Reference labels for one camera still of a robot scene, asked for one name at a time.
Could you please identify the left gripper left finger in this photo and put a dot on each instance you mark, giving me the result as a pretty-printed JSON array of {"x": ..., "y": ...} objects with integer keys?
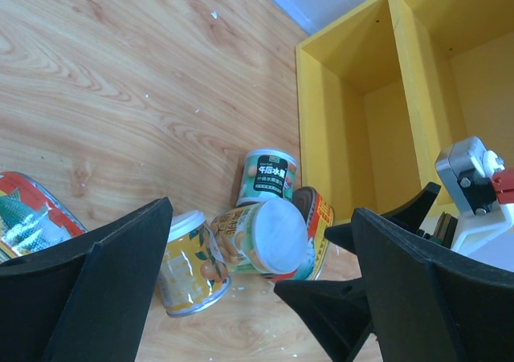
[{"x": 85, "y": 299}]

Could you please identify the red yellow fish tin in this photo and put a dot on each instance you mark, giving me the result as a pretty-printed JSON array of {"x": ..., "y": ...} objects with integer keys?
[{"x": 32, "y": 219}]

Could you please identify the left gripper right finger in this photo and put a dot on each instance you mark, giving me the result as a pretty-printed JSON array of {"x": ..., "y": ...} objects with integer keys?
[{"x": 429, "y": 303}]

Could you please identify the orange fruit can lying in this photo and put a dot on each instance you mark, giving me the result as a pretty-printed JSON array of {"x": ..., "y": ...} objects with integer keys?
[{"x": 193, "y": 273}]

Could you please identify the yellow cabinet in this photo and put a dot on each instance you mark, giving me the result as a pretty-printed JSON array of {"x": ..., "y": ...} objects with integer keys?
[{"x": 384, "y": 88}]

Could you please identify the white lid yellow can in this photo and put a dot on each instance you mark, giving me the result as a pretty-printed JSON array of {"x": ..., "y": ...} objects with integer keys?
[{"x": 269, "y": 237}]

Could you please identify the green fruit can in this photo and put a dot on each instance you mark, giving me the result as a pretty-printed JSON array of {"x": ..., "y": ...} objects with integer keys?
[{"x": 267, "y": 173}]

